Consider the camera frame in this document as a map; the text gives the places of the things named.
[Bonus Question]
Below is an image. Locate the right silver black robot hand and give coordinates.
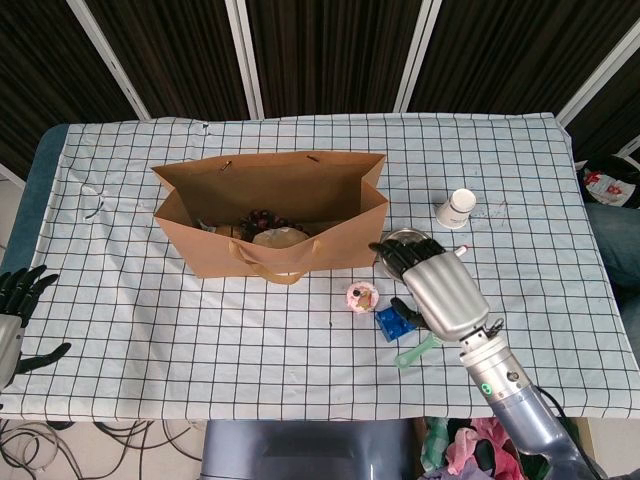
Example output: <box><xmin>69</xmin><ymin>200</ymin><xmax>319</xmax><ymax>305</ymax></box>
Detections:
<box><xmin>368</xmin><ymin>237</ymin><xmax>491</xmax><ymax>342</ymax></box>

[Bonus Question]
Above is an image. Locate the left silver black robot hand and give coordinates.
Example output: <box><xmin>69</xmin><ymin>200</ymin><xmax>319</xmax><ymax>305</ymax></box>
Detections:
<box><xmin>0</xmin><ymin>265</ymin><xmax>73</xmax><ymax>394</ymax></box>

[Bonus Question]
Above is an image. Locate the pink toy cupcake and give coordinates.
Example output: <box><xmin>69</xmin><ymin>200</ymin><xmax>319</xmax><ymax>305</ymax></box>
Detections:
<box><xmin>345</xmin><ymin>281</ymin><xmax>381</xmax><ymax>315</ymax></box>

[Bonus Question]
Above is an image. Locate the yellow snack packet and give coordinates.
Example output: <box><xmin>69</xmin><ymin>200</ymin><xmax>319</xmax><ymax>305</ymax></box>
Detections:
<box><xmin>252</xmin><ymin>225</ymin><xmax>309</xmax><ymax>248</ymax></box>

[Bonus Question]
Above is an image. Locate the dark red grape bunch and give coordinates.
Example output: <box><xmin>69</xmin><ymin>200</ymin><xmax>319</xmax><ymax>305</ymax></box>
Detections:
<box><xmin>237</xmin><ymin>208</ymin><xmax>306</xmax><ymax>236</ymax></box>

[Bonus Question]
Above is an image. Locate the plastic-wrapped bread bun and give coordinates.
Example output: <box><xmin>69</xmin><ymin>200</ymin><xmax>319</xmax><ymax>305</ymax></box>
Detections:
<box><xmin>197</xmin><ymin>215</ymin><xmax>249</xmax><ymax>240</ymax></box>

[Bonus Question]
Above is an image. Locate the brown paper bag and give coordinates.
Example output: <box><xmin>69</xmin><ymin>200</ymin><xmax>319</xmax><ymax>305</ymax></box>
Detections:
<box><xmin>151</xmin><ymin>152</ymin><xmax>390</xmax><ymax>286</ymax></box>

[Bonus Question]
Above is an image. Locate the blue building block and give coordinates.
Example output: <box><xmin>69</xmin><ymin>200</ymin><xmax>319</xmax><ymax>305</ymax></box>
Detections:
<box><xmin>374</xmin><ymin>304</ymin><xmax>419</xmax><ymax>345</ymax></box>

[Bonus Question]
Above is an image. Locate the mint green brush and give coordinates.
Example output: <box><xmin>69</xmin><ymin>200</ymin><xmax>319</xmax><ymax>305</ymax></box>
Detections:
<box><xmin>394</xmin><ymin>333</ymin><xmax>442</xmax><ymax>370</ymax></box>

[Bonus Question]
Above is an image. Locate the stainless steel bowl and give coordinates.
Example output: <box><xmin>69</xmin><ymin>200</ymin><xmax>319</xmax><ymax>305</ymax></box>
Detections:
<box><xmin>382</xmin><ymin>228</ymin><xmax>434</xmax><ymax>281</ymax></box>

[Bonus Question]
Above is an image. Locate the white paper cup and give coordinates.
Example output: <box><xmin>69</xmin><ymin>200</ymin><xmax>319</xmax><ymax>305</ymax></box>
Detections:
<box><xmin>433</xmin><ymin>188</ymin><xmax>477</xmax><ymax>231</ymax></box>

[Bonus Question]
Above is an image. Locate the mint patterned cloth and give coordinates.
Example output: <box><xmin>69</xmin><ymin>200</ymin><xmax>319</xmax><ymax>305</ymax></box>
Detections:
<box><xmin>419</xmin><ymin>417</ymin><xmax>451</xmax><ymax>471</ymax></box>

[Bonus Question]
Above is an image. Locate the teal table pad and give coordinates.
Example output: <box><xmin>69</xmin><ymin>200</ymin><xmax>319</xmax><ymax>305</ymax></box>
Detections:
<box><xmin>0</xmin><ymin>123</ymin><xmax>69</xmax><ymax>281</ymax></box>

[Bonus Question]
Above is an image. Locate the pink cloth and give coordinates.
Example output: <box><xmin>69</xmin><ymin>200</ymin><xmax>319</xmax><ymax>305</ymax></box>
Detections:
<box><xmin>444</xmin><ymin>417</ymin><xmax>521</xmax><ymax>480</ymax></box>

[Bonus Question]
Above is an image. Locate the blue denim fabric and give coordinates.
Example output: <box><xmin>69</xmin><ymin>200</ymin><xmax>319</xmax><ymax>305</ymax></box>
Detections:
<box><xmin>584</xmin><ymin>202</ymin><xmax>640</xmax><ymax>287</ymax></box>

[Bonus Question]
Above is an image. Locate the dark green cloth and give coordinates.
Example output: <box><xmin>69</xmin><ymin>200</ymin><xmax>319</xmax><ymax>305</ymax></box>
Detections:
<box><xmin>514</xmin><ymin>417</ymin><xmax>584</xmax><ymax>480</ymax></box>

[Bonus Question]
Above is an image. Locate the white black checkered tablecloth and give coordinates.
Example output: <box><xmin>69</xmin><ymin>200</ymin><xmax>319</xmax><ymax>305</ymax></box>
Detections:
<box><xmin>0</xmin><ymin>111</ymin><xmax>636</xmax><ymax>421</ymax></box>

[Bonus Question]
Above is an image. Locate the grey-blue robot torso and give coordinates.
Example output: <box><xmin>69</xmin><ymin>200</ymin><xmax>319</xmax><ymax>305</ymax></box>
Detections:
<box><xmin>200</xmin><ymin>418</ymin><xmax>416</xmax><ymax>480</ymax></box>

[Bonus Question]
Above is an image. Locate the black floor cable bundle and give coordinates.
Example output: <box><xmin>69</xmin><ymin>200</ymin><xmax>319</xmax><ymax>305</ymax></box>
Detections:
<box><xmin>0</xmin><ymin>418</ymin><xmax>206</xmax><ymax>480</ymax></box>

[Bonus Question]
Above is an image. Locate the white partition frame post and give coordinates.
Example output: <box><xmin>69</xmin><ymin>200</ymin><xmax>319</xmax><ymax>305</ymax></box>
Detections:
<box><xmin>557</xmin><ymin>19</ymin><xmax>640</xmax><ymax>126</ymax></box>
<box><xmin>394</xmin><ymin>0</ymin><xmax>444</xmax><ymax>114</ymax></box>
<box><xmin>67</xmin><ymin>0</ymin><xmax>151</xmax><ymax>121</ymax></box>
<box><xmin>224</xmin><ymin>0</ymin><xmax>265</xmax><ymax>120</ymax></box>

